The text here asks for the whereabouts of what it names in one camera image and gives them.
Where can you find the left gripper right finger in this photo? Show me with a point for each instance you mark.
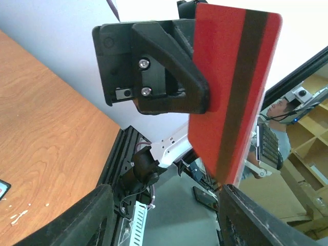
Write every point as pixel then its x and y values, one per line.
pixel 244 222

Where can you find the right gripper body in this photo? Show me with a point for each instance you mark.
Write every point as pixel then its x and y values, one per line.
pixel 112 44

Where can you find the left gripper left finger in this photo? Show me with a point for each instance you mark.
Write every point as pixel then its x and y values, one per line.
pixel 88 220

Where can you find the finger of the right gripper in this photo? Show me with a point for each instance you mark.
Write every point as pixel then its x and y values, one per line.
pixel 166 78

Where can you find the black card holder wallet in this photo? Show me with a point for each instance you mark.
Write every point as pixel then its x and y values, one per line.
pixel 4 188

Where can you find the black keyboard device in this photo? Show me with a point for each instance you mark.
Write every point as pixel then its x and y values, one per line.
pixel 267 147

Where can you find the wooden shelf unit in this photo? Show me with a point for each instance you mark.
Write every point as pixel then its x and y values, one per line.
pixel 308 138

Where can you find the person in grey shirt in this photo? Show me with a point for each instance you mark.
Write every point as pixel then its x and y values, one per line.
pixel 279 108

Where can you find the blue slotted cable duct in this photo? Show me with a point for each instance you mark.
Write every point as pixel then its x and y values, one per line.
pixel 138 224

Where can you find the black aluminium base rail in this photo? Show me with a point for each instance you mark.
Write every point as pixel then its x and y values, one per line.
pixel 117 164

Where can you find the right black frame post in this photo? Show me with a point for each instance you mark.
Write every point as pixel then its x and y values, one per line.
pixel 295 78

